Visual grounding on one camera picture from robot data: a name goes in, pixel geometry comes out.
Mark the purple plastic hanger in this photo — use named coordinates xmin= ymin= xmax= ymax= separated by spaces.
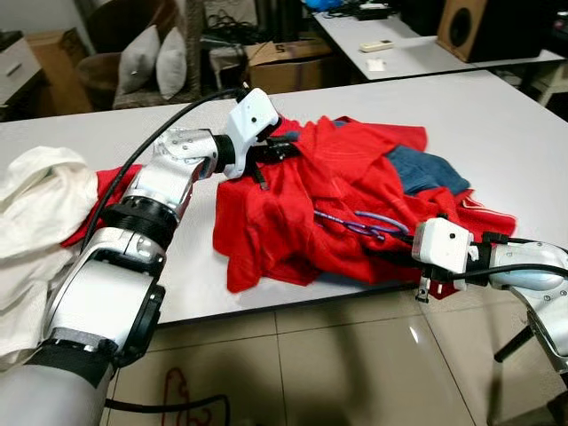
xmin=313 ymin=207 xmax=411 ymax=245

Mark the red polo shirt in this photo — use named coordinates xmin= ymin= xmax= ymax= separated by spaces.
xmin=211 ymin=115 xmax=517 ymax=294

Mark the red plastic hanger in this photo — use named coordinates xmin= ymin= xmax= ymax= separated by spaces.
xmin=158 ymin=367 xmax=193 ymax=426

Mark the cardboard box with black letter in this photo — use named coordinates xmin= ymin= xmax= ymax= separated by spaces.
xmin=244 ymin=40 xmax=334 ymax=94

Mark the blue denim garment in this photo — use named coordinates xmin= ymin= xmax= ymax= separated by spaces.
xmin=386 ymin=145 xmax=471 ymax=196

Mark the red garment with white trim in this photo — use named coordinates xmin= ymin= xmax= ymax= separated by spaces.
xmin=453 ymin=189 xmax=517 ymax=241

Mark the black metal bar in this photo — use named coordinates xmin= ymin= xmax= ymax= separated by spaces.
xmin=493 ymin=324 xmax=533 ymax=363

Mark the grey pillow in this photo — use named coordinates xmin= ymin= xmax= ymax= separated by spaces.
xmin=155 ymin=27 xmax=187 ymax=100
xmin=118 ymin=25 xmax=162 ymax=96

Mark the small red garment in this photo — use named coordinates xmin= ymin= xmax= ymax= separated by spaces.
xmin=60 ymin=164 xmax=143 ymax=248

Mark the blue object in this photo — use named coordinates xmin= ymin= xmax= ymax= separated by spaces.
xmin=302 ymin=0 xmax=343 ymax=12

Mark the black power strip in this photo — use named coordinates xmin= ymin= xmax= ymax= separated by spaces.
xmin=355 ymin=4 xmax=396 ymax=20

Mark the brown wicker chair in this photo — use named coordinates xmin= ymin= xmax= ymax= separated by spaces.
xmin=75 ymin=0 xmax=207 ymax=109

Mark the wooden front black speaker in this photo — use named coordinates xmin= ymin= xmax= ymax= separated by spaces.
xmin=435 ymin=0 xmax=556 ymax=63

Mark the tall brown cardboard box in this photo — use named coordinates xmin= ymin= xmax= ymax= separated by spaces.
xmin=25 ymin=29 xmax=94 ymax=116

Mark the white cotton garment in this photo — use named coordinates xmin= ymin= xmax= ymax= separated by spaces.
xmin=0 ymin=146 xmax=100 ymax=263

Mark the white low drawer cabinet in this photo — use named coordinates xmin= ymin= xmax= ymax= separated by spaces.
xmin=0 ymin=31 xmax=43 ymax=107

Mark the off-white garment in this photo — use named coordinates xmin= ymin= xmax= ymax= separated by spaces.
xmin=0 ymin=253 xmax=76 ymax=367

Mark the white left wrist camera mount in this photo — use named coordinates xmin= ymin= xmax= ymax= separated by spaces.
xmin=224 ymin=87 xmax=280 ymax=178

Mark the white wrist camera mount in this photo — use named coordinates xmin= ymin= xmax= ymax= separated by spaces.
xmin=224 ymin=87 xmax=280 ymax=178
xmin=412 ymin=217 xmax=473 ymax=292

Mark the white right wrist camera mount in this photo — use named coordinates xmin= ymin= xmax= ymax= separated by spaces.
xmin=412 ymin=217 xmax=473 ymax=292

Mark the thick black cable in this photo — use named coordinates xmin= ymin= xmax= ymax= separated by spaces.
xmin=105 ymin=393 xmax=233 ymax=426

